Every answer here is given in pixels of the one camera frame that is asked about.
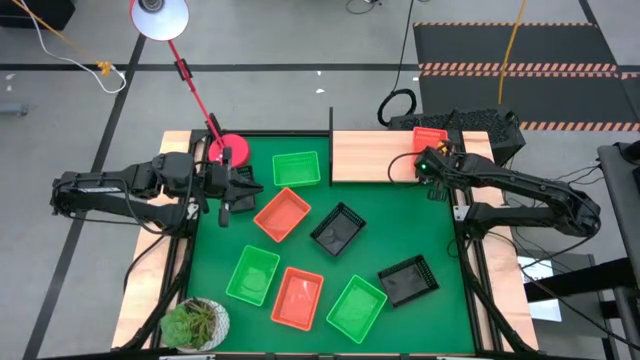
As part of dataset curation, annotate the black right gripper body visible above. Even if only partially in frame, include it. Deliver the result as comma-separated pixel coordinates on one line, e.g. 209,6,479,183
413,144,454,187

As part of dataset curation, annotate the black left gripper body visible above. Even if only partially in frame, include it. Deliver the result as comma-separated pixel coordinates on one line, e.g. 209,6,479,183
198,146,236,229

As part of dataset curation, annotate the orange plastic basket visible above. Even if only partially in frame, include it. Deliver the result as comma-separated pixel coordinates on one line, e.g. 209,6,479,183
253,186,312,244
270,266,325,332
412,126,450,154

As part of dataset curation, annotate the green plastic basket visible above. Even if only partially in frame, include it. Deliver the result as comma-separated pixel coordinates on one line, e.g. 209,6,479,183
225,244,281,307
325,273,389,345
271,150,322,189

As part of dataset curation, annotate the red desk lamp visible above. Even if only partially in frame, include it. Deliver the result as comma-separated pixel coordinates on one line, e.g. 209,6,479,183
128,0,251,169

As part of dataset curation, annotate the green table mat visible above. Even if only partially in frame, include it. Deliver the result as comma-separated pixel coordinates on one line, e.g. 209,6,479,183
185,134,476,354

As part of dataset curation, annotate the black perforated computer case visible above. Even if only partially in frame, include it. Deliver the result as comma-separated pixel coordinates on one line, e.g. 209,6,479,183
388,105,527,166

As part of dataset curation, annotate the potted green succulent plant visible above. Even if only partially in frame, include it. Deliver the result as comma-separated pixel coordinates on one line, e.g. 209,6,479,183
159,297,231,353

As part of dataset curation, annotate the white paper sheet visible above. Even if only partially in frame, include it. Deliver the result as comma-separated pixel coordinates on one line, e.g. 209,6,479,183
517,255,564,323

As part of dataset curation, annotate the black hazard-striped floor mat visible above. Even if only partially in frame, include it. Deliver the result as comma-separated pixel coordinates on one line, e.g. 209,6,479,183
412,21,640,132

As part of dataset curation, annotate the grey desk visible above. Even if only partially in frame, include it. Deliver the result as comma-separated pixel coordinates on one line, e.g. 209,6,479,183
597,142,640,281

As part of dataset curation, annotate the black box on floor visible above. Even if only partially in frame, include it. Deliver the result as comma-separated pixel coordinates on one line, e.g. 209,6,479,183
0,0,76,31

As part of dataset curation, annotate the black hanging cable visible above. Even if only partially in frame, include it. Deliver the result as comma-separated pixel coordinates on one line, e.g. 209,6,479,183
376,0,419,127

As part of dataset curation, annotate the yellow hanging cable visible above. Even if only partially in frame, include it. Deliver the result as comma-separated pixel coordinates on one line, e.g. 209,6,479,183
497,0,529,105

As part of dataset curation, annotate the orange cable with yellow plug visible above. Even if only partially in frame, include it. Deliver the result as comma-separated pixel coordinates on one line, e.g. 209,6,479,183
9,0,112,76

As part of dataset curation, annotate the black desk frame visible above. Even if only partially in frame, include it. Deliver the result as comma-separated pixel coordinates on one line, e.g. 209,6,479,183
522,257,640,304

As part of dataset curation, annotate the white cable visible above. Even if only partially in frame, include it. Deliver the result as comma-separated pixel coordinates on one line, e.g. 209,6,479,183
18,0,128,95

